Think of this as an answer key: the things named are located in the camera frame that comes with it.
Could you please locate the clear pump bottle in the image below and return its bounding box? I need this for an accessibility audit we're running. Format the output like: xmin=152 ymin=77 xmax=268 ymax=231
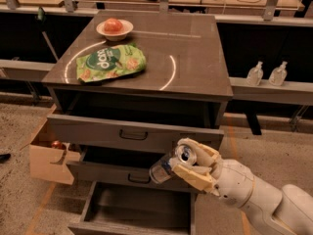
xmin=246 ymin=61 xmax=263 ymax=86
xmin=269 ymin=61 xmax=288 ymax=86

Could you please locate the grey drawer cabinet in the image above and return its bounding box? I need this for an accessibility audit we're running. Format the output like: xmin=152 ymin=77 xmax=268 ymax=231
xmin=44 ymin=12 xmax=233 ymax=187

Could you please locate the grey top drawer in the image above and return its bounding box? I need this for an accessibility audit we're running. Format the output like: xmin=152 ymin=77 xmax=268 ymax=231
xmin=48 ymin=92 xmax=223 ymax=154

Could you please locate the grey drawer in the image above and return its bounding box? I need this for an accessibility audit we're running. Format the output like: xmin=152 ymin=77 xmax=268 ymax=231
xmin=67 ymin=146 xmax=199 ymax=193
xmin=48 ymin=92 xmax=223 ymax=154
xmin=68 ymin=182 xmax=196 ymax=235

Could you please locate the right clear pump bottle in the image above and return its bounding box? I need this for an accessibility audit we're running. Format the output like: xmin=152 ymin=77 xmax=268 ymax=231
xmin=269 ymin=61 xmax=288 ymax=86

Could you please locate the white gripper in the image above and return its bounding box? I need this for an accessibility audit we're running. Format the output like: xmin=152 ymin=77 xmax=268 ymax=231
xmin=173 ymin=138 xmax=254 ymax=209

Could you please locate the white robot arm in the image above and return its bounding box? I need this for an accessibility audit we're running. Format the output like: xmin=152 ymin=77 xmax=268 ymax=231
xmin=170 ymin=138 xmax=313 ymax=235

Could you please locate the grey bottom drawer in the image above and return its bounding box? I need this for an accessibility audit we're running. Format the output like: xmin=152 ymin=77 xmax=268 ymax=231
xmin=68 ymin=182 xmax=196 ymax=235

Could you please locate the green snack chip bag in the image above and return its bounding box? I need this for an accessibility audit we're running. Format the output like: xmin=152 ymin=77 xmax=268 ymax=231
xmin=76 ymin=44 xmax=146 ymax=83

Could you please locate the red apple in box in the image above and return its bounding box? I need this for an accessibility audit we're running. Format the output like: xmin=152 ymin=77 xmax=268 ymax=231
xmin=51 ymin=140 xmax=66 ymax=150

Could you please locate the blue silver redbull can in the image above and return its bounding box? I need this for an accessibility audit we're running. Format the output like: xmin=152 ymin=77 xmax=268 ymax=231
xmin=150 ymin=144 xmax=197 ymax=184

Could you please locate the cardboard box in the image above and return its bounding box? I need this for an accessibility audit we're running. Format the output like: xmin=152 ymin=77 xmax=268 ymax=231
xmin=25 ymin=117 xmax=80 ymax=185

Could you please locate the left clear pump bottle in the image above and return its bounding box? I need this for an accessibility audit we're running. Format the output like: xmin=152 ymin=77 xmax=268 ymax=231
xmin=246 ymin=61 xmax=263 ymax=86

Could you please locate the red apple in bowl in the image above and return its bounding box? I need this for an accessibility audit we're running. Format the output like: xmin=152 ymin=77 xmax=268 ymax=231
xmin=104 ymin=18 xmax=123 ymax=33

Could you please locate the grey middle drawer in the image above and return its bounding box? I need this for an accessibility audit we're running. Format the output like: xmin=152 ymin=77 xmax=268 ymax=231
xmin=67 ymin=146 xmax=199 ymax=193

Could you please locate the black shoe tip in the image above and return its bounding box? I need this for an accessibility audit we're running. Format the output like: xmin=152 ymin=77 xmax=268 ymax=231
xmin=0 ymin=154 xmax=11 ymax=164

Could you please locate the white ceramic bowl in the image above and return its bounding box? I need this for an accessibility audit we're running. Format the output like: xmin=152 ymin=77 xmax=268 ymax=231
xmin=96 ymin=18 xmax=133 ymax=41

